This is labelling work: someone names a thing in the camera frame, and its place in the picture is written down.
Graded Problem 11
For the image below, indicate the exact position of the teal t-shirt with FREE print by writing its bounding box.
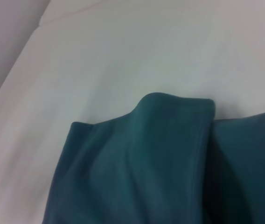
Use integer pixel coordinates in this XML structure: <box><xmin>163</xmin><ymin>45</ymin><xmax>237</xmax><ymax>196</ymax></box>
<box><xmin>41</xmin><ymin>92</ymin><xmax>265</xmax><ymax>224</ymax></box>

